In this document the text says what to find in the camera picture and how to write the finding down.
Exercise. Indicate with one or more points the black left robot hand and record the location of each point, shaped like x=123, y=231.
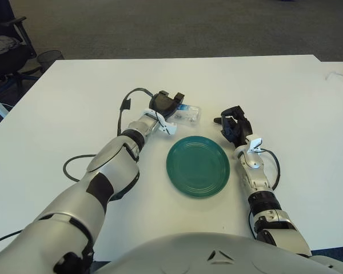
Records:
x=164, y=104

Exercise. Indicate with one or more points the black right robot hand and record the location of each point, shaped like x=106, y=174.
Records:
x=238, y=128

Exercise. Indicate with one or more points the clear plastic bottle blue cap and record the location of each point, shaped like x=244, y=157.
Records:
x=188, y=114

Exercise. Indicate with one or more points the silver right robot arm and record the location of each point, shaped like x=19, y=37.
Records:
x=258, y=179

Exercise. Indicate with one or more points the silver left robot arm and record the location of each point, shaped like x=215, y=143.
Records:
x=111, y=160

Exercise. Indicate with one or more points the green round plate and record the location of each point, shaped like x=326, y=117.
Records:
x=198, y=167

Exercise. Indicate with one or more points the black mesh wastebasket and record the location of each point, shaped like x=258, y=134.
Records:
x=50, y=58

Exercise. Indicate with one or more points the grey robot torso shell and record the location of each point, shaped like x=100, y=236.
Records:
x=217, y=254

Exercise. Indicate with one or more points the black office chair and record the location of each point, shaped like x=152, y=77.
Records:
x=5, y=60

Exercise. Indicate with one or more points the grey cloth on chair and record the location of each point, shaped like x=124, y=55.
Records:
x=1, y=44

